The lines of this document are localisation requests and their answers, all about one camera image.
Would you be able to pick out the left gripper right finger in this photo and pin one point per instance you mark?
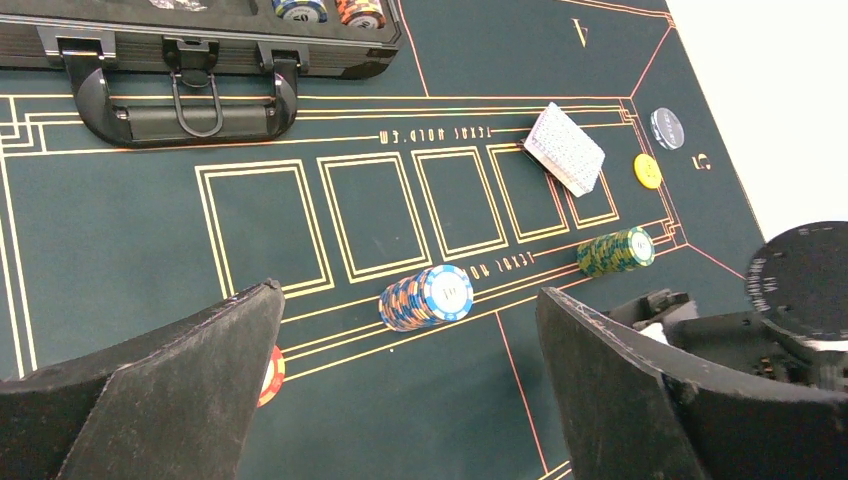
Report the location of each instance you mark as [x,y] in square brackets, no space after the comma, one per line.
[634,408]

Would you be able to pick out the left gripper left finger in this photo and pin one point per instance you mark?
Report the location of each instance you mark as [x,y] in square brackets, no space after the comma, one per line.
[174,403]

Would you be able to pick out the orange poker chip stack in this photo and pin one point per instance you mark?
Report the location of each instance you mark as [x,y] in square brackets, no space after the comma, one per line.
[274,377]

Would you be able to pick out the yellow big blind button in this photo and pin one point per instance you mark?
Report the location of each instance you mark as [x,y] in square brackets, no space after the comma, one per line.
[647,171]

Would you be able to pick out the blue playing card deck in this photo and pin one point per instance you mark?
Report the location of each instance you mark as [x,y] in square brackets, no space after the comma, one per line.
[565,150]

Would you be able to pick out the green poker chip stack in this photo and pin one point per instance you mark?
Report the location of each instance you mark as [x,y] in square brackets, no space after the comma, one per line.
[620,251]

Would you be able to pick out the green poker table mat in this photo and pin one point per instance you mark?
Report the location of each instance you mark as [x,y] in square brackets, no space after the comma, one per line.
[376,181]

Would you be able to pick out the black poker chip case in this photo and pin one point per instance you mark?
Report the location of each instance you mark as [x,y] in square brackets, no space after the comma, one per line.
[146,77]

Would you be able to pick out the clear bag in case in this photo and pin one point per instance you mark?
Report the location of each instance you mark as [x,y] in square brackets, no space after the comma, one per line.
[180,5]

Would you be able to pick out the blue chip row in case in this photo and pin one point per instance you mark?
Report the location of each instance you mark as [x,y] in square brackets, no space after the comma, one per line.
[310,11]

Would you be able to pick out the orange chip row in case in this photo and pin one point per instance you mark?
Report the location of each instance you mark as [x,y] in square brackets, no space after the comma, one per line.
[364,14]

